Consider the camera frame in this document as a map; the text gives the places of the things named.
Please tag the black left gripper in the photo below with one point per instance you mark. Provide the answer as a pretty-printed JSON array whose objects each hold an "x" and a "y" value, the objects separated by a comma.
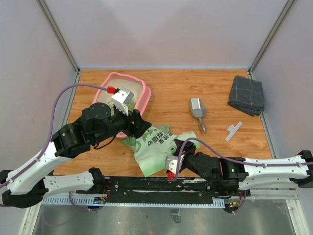
[{"x": 140, "y": 125}]

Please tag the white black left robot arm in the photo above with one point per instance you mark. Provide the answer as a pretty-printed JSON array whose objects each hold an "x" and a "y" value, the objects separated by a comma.
[{"x": 27, "y": 187}]

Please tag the green cat litter pellets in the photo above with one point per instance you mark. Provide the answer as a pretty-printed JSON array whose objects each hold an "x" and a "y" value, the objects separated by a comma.
[{"x": 131, "y": 105}]

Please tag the folded dark grey cloth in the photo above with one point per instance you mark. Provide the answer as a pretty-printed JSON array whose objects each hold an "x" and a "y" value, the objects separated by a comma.
[{"x": 247, "y": 96}]

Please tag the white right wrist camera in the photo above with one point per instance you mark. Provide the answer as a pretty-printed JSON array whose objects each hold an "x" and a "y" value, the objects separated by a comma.
[{"x": 171, "y": 165}]

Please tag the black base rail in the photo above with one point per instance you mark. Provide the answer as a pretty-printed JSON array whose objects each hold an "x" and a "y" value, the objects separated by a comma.
[{"x": 122, "y": 185}]

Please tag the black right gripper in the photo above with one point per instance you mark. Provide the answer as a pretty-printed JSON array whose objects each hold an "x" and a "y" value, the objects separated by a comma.
[{"x": 189, "y": 147}]

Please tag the grey metal scoop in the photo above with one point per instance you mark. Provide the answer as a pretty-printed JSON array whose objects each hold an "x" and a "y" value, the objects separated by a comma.
[{"x": 198, "y": 111}]

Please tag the white plastic bag clip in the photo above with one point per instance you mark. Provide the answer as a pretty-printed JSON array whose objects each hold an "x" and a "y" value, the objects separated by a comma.
[{"x": 232, "y": 129}]

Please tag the pink litter box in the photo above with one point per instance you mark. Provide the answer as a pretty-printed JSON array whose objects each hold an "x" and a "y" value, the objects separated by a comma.
[{"x": 114, "y": 81}]

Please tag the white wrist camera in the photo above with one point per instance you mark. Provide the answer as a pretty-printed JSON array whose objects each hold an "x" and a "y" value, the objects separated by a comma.
[
  {"x": 121, "y": 98},
  {"x": 171, "y": 165}
]

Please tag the green cat litter bag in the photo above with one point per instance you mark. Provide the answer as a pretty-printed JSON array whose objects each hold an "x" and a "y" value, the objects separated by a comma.
[{"x": 152, "y": 148}]

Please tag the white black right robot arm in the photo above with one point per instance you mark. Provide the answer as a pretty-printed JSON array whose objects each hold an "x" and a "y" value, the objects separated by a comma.
[{"x": 230, "y": 176}]

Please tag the grey slotted cable duct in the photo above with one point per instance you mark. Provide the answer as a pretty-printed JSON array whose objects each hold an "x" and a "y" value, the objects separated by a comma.
[{"x": 136, "y": 199}]

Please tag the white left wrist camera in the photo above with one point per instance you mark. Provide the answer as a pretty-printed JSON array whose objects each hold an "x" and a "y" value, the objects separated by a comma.
[{"x": 121, "y": 98}]

